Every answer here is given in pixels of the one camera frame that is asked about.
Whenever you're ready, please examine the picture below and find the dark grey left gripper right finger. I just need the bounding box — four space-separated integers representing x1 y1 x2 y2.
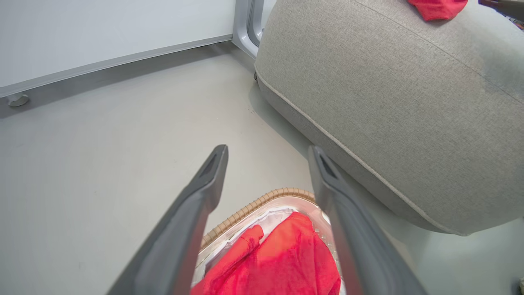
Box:
308 145 427 295

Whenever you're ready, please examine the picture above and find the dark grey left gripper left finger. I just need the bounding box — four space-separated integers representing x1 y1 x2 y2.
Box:
107 144 229 295

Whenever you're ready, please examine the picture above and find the red garment in basket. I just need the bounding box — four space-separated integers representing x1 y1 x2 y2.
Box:
191 212 341 295

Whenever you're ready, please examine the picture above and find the white laundry basket wicker rim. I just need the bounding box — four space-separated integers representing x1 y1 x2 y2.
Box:
192 188 347 295

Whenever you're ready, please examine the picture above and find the grey fabric sofa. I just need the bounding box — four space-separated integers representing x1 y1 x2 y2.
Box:
254 0 524 236

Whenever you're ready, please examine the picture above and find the round grey panel foot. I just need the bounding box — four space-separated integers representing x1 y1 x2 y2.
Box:
7 93 30 108

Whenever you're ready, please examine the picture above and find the small red garment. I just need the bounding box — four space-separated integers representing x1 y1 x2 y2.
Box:
407 0 468 22

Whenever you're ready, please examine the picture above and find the white partition panel grey frame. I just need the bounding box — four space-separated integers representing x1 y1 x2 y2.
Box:
0 0 237 98

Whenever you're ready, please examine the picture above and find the grey metal frame post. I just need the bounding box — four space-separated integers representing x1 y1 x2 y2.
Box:
232 0 276 59

